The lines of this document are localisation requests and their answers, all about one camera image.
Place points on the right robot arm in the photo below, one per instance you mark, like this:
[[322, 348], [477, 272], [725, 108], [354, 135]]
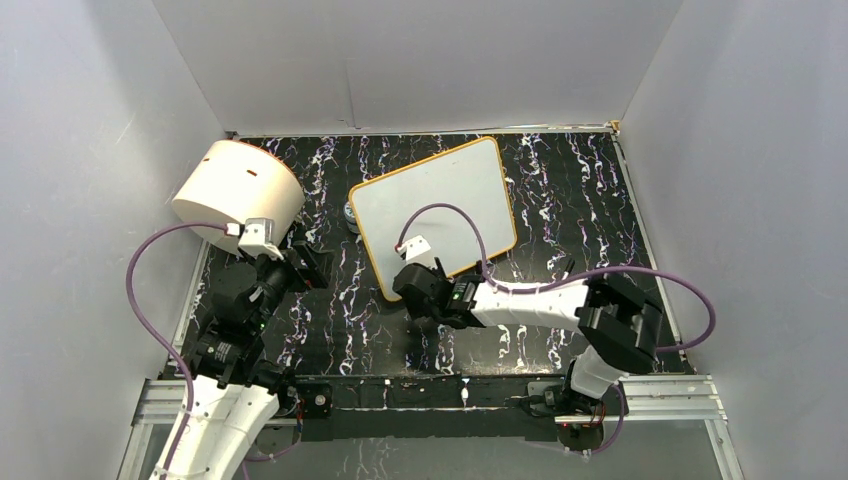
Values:
[[620, 322]]

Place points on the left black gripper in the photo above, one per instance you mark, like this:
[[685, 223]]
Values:
[[318, 265]]

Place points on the yellow framed whiteboard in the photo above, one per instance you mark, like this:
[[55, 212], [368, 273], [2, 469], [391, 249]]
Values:
[[440, 198]]

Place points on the cream cylindrical box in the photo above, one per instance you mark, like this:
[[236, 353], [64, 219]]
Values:
[[233, 182]]

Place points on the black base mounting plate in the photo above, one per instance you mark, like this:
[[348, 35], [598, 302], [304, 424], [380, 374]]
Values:
[[423, 407]]

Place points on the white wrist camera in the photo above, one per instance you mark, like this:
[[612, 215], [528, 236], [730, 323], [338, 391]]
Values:
[[254, 238], [416, 250]]

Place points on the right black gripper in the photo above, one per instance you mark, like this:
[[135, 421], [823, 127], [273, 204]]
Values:
[[437, 269]]

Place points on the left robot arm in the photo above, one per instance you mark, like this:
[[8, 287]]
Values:
[[232, 390]]

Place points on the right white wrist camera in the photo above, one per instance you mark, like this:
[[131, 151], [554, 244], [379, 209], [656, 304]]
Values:
[[416, 250]]

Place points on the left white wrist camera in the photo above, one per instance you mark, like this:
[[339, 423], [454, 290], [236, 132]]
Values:
[[254, 238]]

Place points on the aluminium frame rail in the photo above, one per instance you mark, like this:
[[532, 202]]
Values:
[[666, 397]]

